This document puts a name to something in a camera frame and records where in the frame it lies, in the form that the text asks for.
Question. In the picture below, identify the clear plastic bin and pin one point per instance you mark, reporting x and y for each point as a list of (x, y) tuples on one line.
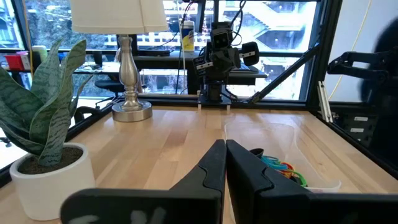
[(280, 137)]

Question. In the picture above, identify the black clip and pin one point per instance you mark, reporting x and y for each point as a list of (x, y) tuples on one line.
[(257, 152)]

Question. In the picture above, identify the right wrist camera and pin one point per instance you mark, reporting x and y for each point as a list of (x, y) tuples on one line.
[(220, 39)]

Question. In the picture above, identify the orange rubber band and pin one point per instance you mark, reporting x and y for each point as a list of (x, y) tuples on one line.
[(287, 169)]

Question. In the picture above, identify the green small rubber band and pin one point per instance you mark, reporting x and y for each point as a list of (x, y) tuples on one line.
[(300, 179)]

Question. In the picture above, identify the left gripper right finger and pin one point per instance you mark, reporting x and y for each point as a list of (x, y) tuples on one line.
[(280, 208)]

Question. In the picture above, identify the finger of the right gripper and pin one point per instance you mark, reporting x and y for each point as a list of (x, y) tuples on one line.
[(220, 62), (234, 60)]

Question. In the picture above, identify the black office chair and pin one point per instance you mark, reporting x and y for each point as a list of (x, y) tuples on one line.
[(109, 84)]

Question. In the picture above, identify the snake plant white pot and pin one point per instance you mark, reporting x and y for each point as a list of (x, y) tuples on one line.
[(53, 124)]

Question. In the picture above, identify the white shade silver lamp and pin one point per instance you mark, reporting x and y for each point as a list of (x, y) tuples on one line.
[(124, 15)]

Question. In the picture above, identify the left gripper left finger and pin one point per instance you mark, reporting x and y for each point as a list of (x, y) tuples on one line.
[(155, 207)]

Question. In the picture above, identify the small blue item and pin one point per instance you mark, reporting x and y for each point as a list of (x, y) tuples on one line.
[(62, 56)]

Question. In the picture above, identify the pale green cylinder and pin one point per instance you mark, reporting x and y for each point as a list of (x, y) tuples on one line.
[(38, 53)]

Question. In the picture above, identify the small red box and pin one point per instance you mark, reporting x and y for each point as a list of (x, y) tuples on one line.
[(14, 61)]

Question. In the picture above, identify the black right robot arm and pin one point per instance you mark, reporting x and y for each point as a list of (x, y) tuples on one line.
[(214, 93)]

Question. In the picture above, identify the yellow wipes canister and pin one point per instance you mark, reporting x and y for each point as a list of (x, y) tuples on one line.
[(187, 37)]

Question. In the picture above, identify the silver metal bracket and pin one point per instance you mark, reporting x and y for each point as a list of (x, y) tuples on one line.
[(325, 102)]

